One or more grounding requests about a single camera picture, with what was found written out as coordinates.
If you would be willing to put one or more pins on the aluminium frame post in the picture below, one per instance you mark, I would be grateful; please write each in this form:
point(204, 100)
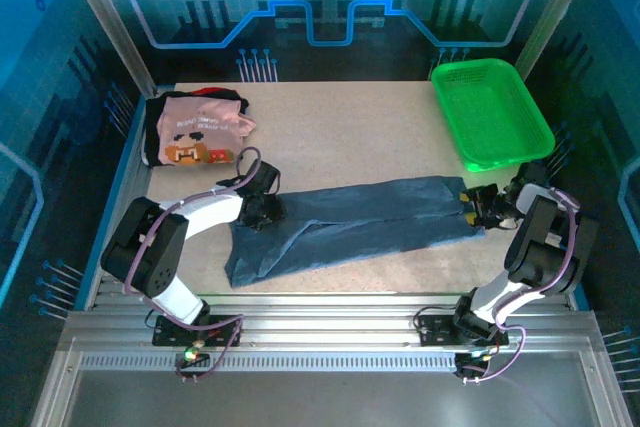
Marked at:
point(105, 22)
point(555, 12)

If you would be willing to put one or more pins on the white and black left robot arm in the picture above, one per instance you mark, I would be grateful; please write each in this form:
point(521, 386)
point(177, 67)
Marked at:
point(210, 212)

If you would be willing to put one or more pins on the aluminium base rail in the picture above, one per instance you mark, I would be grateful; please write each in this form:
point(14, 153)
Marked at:
point(325, 327)

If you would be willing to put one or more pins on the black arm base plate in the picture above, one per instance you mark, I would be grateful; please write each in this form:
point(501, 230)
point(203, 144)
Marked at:
point(435, 329)
point(225, 332)

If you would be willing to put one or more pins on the red t-shirt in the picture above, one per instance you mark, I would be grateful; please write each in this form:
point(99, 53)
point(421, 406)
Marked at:
point(205, 92)

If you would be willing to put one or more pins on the blue t-shirt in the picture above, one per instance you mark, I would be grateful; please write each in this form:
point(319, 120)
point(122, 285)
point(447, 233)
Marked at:
point(360, 227)

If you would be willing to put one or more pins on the pink printed shirt pile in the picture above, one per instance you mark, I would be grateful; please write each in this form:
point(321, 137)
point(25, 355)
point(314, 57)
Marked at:
point(151, 132)

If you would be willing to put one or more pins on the green plastic basket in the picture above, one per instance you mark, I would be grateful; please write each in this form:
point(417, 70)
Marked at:
point(490, 107)

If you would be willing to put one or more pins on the pink t-shirt with pixel print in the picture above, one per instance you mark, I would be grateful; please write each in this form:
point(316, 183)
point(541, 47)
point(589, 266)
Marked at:
point(200, 122)

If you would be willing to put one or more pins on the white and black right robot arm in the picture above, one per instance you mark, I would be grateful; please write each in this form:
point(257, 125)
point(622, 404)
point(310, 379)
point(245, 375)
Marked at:
point(535, 237)

